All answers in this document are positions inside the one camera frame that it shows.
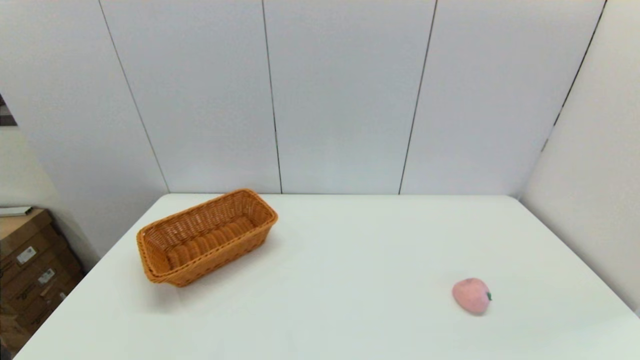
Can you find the orange wicker basket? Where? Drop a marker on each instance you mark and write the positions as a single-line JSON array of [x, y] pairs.
[[210, 245]]

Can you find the pink peach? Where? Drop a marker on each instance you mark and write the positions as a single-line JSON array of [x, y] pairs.
[[471, 296]]

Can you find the plain brown cardboard box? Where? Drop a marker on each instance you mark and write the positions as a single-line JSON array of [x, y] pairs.
[[20, 227]]

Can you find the brown cardboard box white label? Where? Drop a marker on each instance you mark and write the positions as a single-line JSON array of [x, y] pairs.
[[35, 292], [15, 271]]

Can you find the crumpled brown cardboard box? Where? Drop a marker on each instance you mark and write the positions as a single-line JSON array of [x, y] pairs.
[[10, 330]]

